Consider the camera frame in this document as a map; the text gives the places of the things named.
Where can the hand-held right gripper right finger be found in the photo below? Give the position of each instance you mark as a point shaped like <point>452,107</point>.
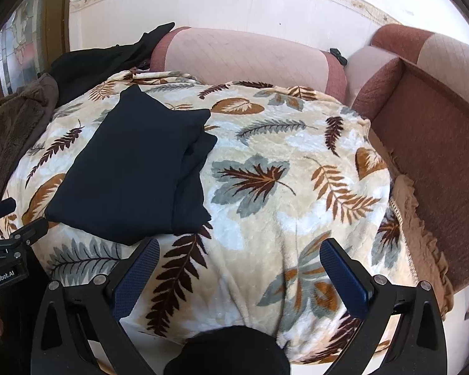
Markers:
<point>344,277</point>

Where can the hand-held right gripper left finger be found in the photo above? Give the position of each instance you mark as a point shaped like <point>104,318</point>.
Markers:
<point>136,277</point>

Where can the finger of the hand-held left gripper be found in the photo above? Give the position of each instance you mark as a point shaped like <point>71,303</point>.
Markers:
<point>29,232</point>
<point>0,209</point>

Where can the navy blue garment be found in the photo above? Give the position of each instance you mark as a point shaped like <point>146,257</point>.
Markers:
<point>133,164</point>

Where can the grey brown fleece cloth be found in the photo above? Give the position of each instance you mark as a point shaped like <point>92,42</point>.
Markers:
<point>11,132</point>

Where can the beige frilled sofa cover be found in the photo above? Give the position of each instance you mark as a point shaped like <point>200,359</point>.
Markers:
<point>422,234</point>

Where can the leaf print fleece blanket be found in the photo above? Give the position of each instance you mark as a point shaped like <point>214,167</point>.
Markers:
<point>258,222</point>

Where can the dark cloth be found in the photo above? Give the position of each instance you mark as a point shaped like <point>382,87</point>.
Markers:
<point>226,353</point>

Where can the black cloth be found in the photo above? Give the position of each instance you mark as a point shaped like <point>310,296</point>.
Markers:
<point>93,70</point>

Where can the brown pink quilted armchair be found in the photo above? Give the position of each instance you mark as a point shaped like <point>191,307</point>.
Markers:
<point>434,132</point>

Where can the stained glass window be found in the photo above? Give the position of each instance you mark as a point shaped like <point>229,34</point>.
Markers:
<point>21,35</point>

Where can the small black object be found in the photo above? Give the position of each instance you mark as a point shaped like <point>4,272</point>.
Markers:
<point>339,56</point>

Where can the pink brown quilted sofa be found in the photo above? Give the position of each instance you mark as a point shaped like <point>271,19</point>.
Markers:
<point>238,54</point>

